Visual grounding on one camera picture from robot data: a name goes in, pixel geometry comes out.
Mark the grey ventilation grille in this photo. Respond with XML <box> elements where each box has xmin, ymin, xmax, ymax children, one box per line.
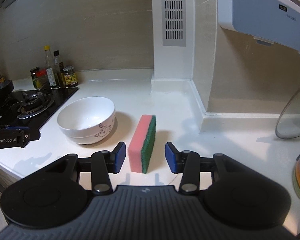
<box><xmin>161</xmin><ymin>0</ymin><xmax>186</xmax><ymax>47</ymax></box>

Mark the red lid green jar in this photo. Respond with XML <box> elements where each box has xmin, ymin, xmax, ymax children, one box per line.
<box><xmin>30</xmin><ymin>67</ymin><xmax>49</xmax><ymax>89</ymax></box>

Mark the white ceramic bowl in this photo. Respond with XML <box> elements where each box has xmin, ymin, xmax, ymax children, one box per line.
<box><xmin>57</xmin><ymin>96</ymin><xmax>116</xmax><ymax>145</ymax></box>

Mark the pink and green sponge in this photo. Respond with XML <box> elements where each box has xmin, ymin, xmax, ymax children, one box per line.
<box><xmin>128</xmin><ymin>115</ymin><xmax>156</xmax><ymax>174</ymax></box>

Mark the glass pot lid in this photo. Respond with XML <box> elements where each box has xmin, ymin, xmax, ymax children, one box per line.
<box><xmin>275</xmin><ymin>88</ymin><xmax>300</xmax><ymax>139</ymax></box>

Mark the yellow label sauce jar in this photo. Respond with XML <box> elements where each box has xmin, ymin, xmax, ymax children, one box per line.
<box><xmin>63</xmin><ymin>65</ymin><xmax>78</xmax><ymax>87</ymax></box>

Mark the yellow cap clear bottle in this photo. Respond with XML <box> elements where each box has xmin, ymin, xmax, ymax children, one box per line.
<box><xmin>44</xmin><ymin>45</ymin><xmax>58</xmax><ymax>88</ymax></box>

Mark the white blue water heater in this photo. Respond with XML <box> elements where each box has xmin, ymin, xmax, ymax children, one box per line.
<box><xmin>217</xmin><ymin>0</ymin><xmax>300</xmax><ymax>55</ymax></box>

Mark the black glass gas stove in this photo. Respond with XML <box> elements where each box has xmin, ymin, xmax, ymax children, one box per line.
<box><xmin>0</xmin><ymin>80</ymin><xmax>80</xmax><ymax>148</ymax></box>

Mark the dark sauce bottle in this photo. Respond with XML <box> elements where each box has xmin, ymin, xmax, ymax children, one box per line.
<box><xmin>53</xmin><ymin>50</ymin><xmax>65</xmax><ymax>87</ymax></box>

